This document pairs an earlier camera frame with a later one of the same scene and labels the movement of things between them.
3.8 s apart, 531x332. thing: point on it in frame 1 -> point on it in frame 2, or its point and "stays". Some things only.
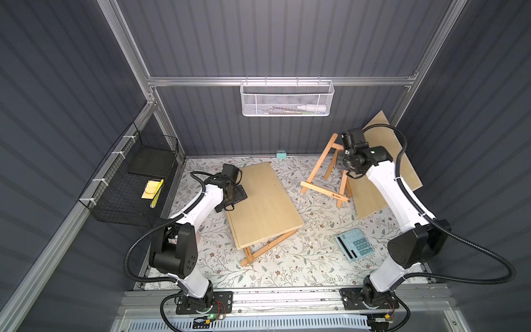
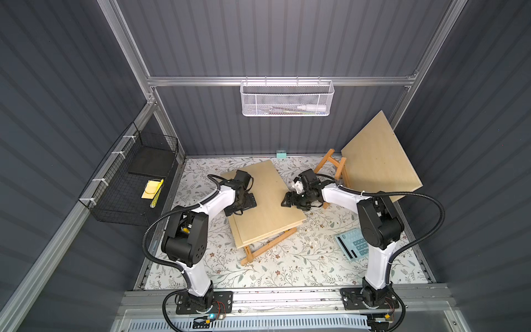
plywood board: x=266 y=213 stays
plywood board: x=381 y=133 stays
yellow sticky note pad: x=150 y=189 stays
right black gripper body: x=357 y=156 -> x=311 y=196
